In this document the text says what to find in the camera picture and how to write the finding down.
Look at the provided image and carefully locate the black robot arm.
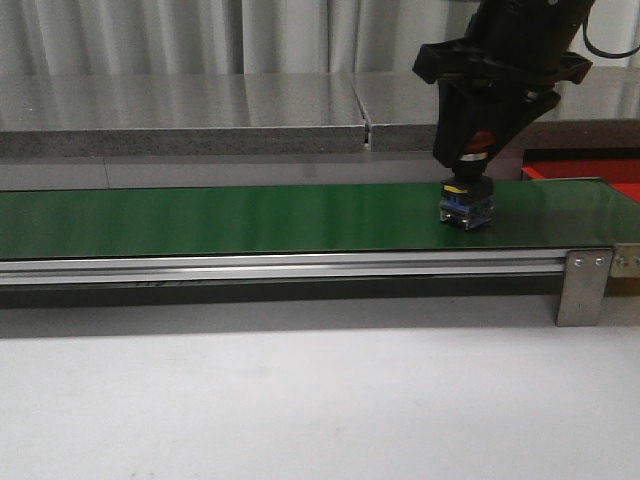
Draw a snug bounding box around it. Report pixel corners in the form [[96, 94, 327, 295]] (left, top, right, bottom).
[[413, 1, 593, 176]]

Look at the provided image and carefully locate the left grey stone slab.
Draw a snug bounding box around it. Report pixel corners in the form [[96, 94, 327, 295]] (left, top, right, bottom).
[[1, 73, 366, 157]]

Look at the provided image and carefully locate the green conveyor belt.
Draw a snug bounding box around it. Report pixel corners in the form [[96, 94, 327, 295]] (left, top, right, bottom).
[[1, 180, 639, 260]]

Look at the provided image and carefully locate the red plastic tray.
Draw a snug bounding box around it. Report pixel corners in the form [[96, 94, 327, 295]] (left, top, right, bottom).
[[522, 147, 639, 202]]

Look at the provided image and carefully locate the steel conveyor support bracket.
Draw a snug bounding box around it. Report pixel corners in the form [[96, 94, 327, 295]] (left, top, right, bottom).
[[555, 248, 613, 327]]

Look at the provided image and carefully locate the right grey stone slab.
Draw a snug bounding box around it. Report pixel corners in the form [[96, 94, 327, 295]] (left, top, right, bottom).
[[353, 67, 639, 155]]

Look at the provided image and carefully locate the red mushroom push button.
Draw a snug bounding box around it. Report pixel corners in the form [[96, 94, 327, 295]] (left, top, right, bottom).
[[439, 130, 495, 231]]

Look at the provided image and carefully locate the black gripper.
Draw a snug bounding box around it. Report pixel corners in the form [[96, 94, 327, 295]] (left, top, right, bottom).
[[412, 38, 592, 168]]

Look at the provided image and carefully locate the grey pleated curtain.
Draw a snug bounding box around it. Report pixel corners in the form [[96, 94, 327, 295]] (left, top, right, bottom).
[[0, 0, 640, 76]]

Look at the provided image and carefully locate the grey stone slab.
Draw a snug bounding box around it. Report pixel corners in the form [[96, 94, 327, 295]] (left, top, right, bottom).
[[353, 67, 639, 155], [1, 73, 366, 157]]

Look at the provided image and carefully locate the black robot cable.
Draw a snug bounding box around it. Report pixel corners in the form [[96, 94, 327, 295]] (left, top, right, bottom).
[[579, 17, 640, 59]]

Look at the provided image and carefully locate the aluminium conveyor side rail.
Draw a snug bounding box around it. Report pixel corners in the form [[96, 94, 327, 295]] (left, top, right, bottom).
[[1, 249, 568, 287]]

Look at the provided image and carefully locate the steel conveyor end bracket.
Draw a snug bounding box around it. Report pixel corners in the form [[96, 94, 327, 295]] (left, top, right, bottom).
[[610, 243, 640, 278]]

